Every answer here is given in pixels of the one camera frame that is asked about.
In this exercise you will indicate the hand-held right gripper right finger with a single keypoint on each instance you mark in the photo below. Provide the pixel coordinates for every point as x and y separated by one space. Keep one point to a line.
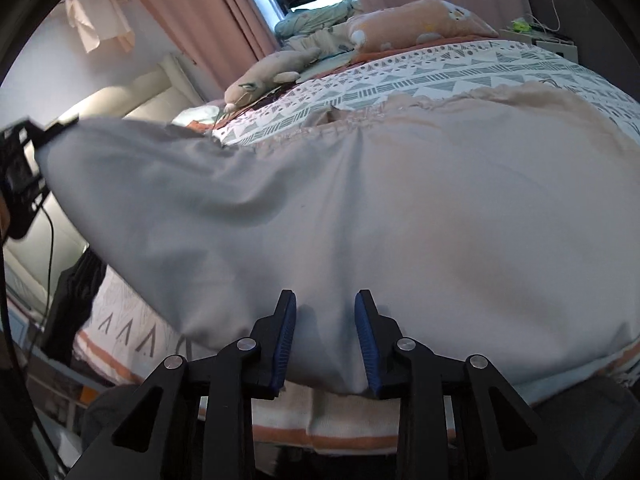
367 345

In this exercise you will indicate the beige plush toy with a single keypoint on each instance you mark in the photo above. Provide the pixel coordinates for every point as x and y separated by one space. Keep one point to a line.
270 72

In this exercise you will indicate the crumpled light blue quilt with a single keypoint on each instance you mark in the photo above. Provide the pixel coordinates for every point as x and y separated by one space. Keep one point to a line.
310 20

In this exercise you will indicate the white padded headboard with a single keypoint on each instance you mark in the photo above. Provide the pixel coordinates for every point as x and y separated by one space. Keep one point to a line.
145 95

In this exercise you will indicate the yellow-green item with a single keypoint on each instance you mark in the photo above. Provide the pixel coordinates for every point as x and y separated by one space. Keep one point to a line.
520 24

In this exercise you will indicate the orange printed pillow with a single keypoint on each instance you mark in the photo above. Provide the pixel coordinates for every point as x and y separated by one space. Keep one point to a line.
415 22

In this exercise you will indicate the white bedside table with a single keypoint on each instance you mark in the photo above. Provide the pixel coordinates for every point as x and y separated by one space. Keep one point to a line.
560 50

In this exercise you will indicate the white hanging garment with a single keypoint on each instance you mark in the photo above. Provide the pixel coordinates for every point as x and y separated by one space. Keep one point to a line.
95 15

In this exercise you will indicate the light green bed sheet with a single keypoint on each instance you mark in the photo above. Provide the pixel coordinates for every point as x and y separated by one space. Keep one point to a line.
330 62

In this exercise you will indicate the light green pillow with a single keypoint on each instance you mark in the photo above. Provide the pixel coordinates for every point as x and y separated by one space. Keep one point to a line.
192 116

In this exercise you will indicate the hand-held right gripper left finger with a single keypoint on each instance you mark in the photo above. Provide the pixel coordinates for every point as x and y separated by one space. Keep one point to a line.
285 340

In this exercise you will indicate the patterned white blanket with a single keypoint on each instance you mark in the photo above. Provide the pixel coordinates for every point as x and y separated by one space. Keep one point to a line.
450 67

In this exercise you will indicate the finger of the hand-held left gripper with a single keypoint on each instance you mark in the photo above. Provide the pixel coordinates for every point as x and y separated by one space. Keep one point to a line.
60 127

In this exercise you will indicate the black cloth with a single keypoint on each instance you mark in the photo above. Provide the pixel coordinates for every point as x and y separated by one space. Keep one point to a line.
75 300

